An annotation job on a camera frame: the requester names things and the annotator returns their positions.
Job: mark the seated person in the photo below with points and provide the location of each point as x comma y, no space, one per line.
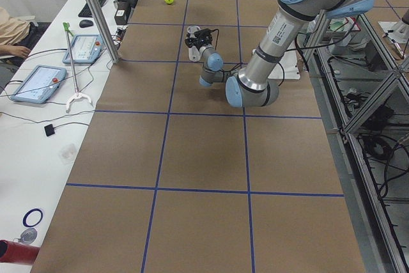
17,36

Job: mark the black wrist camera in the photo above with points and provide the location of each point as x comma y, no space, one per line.
203,34

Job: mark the black computer mouse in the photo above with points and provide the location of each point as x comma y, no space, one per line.
85,23

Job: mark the blue tape roll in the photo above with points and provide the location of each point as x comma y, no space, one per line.
32,217

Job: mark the silver round disc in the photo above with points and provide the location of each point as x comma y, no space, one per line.
28,236

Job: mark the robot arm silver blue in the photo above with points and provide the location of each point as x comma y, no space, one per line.
251,86

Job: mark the aluminium frame post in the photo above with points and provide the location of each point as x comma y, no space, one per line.
103,29

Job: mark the reacher grabber tool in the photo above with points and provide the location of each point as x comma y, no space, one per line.
78,95

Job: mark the far teach pendant tablet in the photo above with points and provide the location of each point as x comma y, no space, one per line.
86,48

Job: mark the black power box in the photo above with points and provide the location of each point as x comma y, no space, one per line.
122,14

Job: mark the small black square pad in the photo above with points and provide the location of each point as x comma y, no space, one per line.
49,130

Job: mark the aluminium side rack frame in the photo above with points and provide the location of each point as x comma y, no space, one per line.
361,79

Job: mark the teach pendant tablet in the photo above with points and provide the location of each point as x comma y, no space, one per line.
39,85
86,48

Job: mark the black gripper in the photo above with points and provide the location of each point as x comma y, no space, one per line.
195,43

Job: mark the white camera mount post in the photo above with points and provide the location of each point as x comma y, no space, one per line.
287,68

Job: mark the red cylinder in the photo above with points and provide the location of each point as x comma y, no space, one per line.
13,252

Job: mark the near teach pendant tablet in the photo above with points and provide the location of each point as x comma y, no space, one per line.
39,85

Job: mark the clear tennis ball can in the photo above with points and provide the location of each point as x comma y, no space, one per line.
193,51

